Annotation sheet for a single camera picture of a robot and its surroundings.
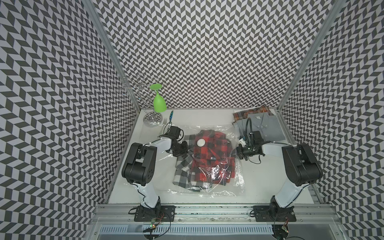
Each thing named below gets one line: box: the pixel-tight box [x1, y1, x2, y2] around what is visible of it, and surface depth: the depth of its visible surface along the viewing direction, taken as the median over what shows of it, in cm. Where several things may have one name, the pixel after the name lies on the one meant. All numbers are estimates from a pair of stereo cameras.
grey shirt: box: [232, 112, 286, 142], surface depth 102 cm
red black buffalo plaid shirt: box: [192, 129, 235, 186], surface depth 86 cm
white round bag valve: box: [196, 138, 206, 147], surface depth 93 cm
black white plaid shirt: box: [172, 134, 212, 190], surface depth 86 cm
